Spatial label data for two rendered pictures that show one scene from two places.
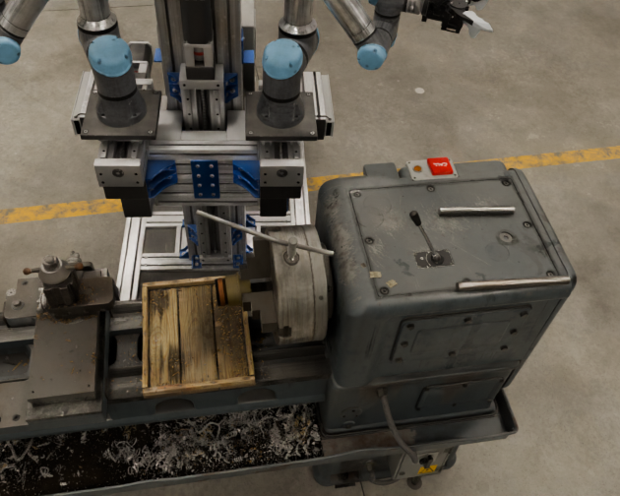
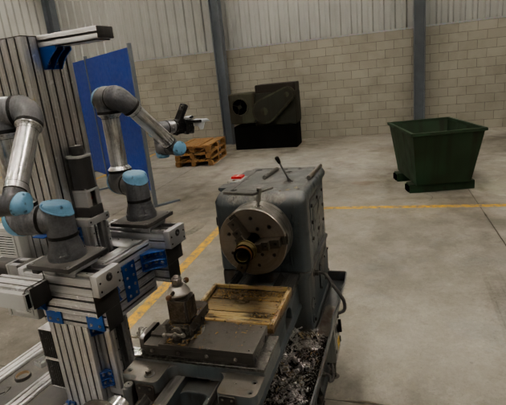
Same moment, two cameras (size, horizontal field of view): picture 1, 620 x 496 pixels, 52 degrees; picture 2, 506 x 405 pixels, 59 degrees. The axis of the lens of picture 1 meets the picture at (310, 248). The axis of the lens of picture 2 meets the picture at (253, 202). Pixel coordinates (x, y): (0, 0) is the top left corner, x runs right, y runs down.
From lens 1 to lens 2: 1.78 m
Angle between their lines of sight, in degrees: 57
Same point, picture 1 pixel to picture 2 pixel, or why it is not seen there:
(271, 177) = (173, 239)
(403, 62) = not seen: hidden behind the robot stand
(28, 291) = (140, 368)
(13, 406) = (243, 382)
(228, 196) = (143, 289)
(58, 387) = (252, 339)
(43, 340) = (206, 344)
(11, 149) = not seen: outside the picture
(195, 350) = (254, 307)
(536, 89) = not seen: hidden behind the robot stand
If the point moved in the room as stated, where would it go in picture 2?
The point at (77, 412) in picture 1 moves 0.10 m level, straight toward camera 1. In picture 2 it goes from (273, 345) to (302, 341)
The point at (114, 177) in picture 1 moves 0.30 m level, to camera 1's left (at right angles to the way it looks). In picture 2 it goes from (108, 283) to (38, 321)
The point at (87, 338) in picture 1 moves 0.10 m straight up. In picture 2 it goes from (221, 325) to (218, 300)
